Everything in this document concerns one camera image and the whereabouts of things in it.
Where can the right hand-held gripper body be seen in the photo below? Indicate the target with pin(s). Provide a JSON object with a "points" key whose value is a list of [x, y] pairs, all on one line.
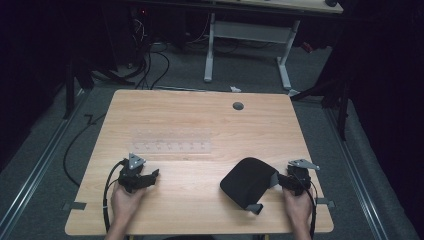
{"points": [[301, 178]]}

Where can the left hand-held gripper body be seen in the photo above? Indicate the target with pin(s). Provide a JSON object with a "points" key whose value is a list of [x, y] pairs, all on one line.
{"points": [[130, 177]]}

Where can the person's right hand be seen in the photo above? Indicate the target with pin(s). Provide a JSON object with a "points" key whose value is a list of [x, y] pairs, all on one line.
{"points": [[296, 207]]}

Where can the person's left hand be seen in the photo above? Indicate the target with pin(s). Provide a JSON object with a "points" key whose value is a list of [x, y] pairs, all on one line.
{"points": [[124, 204]]}

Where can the grey tape strip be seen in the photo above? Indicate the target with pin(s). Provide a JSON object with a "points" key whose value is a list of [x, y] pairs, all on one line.
{"points": [[75, 205], [325, 201]]}

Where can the clear plastic rack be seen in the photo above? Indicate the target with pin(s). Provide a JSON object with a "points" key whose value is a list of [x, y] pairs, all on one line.
{"points": [[171, 141]]}

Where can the black metal stand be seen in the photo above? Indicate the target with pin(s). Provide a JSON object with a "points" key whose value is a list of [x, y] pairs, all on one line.
{"points": [[70, 90], [338, 106]]}

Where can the white paper scrap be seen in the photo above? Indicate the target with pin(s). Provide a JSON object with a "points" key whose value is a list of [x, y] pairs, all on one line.
{"points": [[235, 89]]}

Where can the red object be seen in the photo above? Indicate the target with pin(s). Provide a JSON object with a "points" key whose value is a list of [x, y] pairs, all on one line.
{"points": [[307, 47]]}

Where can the black computer mouse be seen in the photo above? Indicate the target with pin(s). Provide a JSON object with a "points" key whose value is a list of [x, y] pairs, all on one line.
{"points": [[331, 2]]}

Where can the metal floor rail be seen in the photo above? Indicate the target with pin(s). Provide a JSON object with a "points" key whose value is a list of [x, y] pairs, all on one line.
{"points": [[33, 173], [358, 180]]}

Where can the white metal frame desk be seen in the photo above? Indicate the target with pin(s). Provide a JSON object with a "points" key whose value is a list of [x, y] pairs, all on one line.
{"points": [[250, 32]]}

